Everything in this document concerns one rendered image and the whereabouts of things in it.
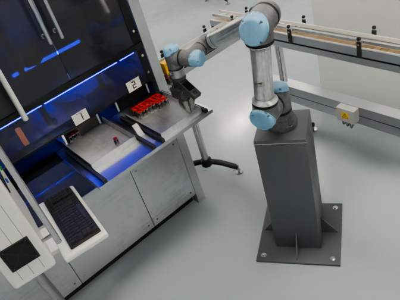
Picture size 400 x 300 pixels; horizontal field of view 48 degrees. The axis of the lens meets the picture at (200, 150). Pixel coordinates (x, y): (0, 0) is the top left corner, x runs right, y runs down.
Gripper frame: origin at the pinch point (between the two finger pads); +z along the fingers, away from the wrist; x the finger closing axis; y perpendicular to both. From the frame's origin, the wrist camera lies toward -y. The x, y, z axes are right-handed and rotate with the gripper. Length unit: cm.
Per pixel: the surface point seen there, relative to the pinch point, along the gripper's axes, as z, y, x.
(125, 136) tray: 5.3, 21.5, 28.5
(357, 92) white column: 71, 4, -146
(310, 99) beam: 41, -3, -86
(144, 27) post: -34, 39, -11
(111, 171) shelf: 5.6, 3.9, 48.4
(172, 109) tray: 4.8, 17.7, -0.3
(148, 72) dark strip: -10.6, 38.0, -4.4
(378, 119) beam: 40, -49, -86
